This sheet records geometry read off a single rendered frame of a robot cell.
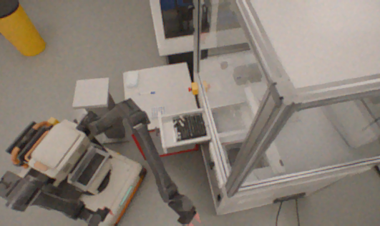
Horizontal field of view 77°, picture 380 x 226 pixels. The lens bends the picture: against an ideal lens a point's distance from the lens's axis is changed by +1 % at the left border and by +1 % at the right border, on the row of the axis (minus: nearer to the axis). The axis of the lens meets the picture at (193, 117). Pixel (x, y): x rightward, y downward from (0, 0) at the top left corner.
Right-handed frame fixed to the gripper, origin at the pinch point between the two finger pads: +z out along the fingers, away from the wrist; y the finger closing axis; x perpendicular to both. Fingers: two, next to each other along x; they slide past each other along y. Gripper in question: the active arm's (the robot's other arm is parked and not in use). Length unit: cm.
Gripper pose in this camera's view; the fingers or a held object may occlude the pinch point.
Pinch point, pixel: (197, 224)
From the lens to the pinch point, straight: 132.3
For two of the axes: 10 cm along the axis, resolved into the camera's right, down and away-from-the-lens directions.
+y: 6.0, -6.9, 4.0
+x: -5.0, 0.7, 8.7
